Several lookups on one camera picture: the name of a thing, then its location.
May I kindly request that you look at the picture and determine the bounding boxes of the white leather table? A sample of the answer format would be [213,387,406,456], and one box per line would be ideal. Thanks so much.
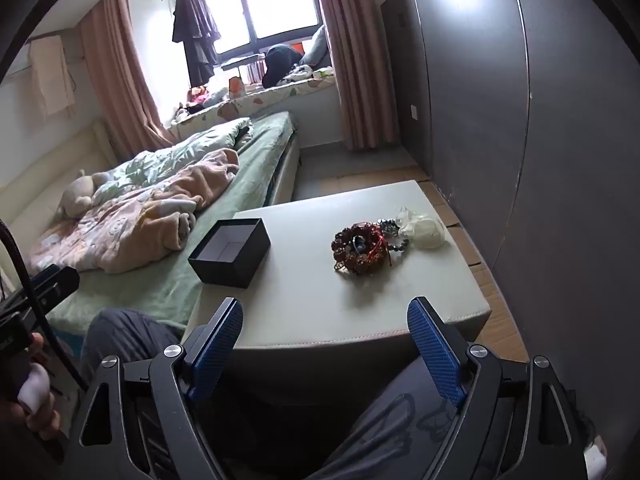
[181,180,492,363]

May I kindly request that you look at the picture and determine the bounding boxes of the bed with green sheet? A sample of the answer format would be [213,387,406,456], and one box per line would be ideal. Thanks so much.
[0,110,302,346]

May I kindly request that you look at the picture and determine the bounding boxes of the pink fleece blanket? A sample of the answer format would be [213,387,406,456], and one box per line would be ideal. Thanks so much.
[27,147,242,275]

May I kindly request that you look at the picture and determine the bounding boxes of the person's left hand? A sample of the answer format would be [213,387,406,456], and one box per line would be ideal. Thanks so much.
[0,332,61,443]

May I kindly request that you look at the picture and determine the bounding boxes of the black bag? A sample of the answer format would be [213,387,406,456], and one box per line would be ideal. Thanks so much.
[262,44,305,89]

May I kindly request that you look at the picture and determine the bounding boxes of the pink curtain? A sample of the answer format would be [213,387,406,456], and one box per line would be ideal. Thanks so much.
[80,0,177,154]
[310,0,402,152]

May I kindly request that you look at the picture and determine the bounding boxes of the grey wardrobe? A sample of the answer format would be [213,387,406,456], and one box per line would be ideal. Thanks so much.
[380,0,640,313]

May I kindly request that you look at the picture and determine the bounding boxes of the black braided cable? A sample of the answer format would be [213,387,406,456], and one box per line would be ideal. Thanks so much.
[0,219,88,391]

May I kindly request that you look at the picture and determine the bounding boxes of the black cardboard box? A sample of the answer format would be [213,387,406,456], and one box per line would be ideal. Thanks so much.
[188,218,271,289]

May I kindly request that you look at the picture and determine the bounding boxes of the red string bracelet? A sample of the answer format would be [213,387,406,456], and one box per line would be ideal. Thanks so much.
[371,224,397,267]

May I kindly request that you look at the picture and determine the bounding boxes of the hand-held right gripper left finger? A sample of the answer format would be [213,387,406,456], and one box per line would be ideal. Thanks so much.
[65,296,244,480]

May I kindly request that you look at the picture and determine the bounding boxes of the dark hanging clothes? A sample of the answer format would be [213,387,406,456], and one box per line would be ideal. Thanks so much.
[172,0,222,89]

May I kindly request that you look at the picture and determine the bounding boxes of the white cloth pouch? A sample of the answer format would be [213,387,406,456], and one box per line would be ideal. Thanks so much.
[395,206,447,251]

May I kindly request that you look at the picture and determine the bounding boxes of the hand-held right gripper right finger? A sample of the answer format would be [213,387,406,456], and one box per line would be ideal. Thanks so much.
[406,296,588,480]

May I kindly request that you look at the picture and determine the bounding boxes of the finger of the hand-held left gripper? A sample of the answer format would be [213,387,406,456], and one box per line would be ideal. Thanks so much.
[22,265,81,313]

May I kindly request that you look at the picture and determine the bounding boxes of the dark framed window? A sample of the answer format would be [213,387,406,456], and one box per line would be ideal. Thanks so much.
[197,0,325,62]

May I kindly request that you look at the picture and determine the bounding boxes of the grey pillow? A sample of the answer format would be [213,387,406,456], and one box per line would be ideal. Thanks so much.
[299,25,334,69]

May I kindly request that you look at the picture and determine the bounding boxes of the red-brown bead bracelet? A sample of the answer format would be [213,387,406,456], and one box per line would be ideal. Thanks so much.
[331,223,390,276]

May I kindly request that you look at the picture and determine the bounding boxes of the beige plush toy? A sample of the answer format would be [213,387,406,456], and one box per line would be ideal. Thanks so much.
[55,170,114,221]

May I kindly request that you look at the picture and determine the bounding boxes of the person's grey pants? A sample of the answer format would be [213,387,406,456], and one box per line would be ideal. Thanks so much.
[80,308,597,480]

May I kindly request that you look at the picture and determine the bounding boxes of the cardboard floor sheets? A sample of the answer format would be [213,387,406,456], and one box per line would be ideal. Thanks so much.
[320,164,531,363]

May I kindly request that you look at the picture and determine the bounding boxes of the pale green quilt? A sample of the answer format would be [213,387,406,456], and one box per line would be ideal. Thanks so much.
[92,117,253,207]

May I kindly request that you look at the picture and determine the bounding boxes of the patterned window seat cushion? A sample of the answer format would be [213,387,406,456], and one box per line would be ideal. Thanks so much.
[169,76,337,130]

